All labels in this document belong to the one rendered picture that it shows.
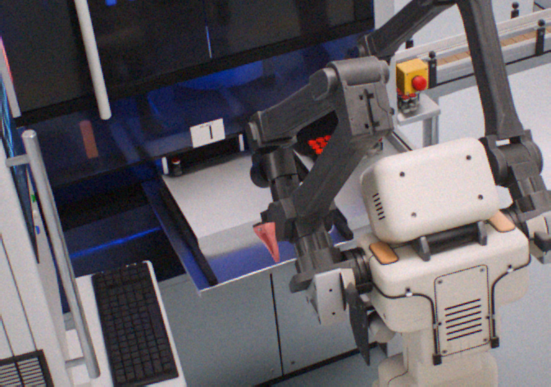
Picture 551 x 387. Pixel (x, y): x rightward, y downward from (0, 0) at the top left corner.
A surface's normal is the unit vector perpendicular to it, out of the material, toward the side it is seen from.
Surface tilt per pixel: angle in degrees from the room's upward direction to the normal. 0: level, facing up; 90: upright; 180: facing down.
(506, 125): 52
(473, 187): 48
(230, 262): 0
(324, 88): 81
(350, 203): 0
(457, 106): 0
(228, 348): 90
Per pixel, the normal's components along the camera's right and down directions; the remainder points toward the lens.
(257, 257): -0.09, -0.81
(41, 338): 0.27, 0.54
